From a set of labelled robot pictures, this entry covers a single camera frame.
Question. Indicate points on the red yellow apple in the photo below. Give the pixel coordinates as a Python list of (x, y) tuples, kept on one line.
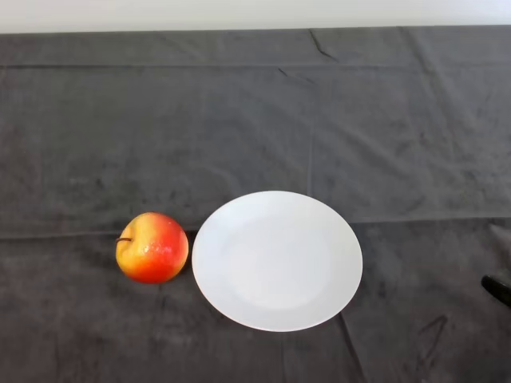
[(155, 255)]

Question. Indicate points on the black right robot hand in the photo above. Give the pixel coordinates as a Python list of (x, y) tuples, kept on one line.
[(499, 289)]

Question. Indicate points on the white round plate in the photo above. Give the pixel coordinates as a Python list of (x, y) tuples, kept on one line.
[(275, 263)]

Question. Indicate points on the black table cloth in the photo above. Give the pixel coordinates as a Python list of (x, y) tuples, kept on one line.
[(239, 119)]

